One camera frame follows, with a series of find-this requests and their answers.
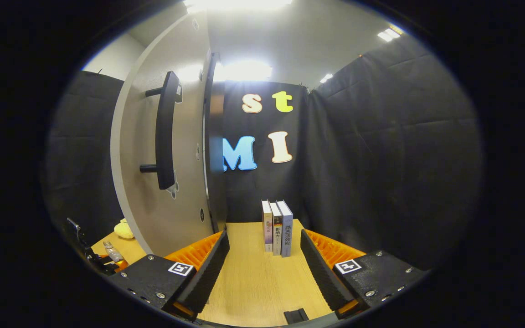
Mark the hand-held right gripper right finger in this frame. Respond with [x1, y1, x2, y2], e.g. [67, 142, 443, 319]
[300, 229, 427, 319]

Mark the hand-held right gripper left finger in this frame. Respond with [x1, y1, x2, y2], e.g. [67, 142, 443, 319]
[108, 230, 230, 320]

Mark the clear plastic bottle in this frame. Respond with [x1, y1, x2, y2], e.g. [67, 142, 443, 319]
[103, 241, 124, 263]

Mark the white cabinet door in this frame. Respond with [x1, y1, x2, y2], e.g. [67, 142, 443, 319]
[110, 11, 215, 256]

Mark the dark grey cabinet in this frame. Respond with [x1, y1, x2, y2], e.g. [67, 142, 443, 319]
[202, 52, 229, 233]

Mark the cream plush toy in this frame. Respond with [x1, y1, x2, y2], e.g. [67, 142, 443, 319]
[114, 219, 135, 240]

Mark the book with blue-grey cover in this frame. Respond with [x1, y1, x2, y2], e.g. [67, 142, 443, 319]
[276, 200, 294, 258]

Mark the black backdrop cloth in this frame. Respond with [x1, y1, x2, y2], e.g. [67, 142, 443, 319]
[44, 36, 484, 270]

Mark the large twin ceiling light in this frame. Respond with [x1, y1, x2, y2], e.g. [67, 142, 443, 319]
[183, 0, 293, 13]

